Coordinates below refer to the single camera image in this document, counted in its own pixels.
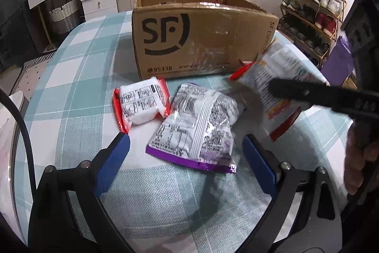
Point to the woven basket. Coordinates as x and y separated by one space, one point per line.
63 16

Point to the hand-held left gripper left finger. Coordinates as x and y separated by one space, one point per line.
114 164

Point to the small cardboard box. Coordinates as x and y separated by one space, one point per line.
351 82

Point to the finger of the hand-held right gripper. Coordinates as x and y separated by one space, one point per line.
311 94

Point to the purple bag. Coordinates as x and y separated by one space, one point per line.
340 60

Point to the large orange white snack bag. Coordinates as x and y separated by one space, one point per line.
281 69

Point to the white purple snack packet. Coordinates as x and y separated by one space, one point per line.
195 125

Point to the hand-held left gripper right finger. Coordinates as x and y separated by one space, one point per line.
260 167

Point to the shoe rack with shoes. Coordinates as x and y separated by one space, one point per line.
325 1

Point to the wooden shoe rack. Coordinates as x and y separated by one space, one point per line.
333 36

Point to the brown cardboard box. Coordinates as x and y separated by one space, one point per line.
207 42

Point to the white red small packet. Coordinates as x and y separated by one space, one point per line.
142 101

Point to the person's right hand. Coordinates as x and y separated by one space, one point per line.
353 161

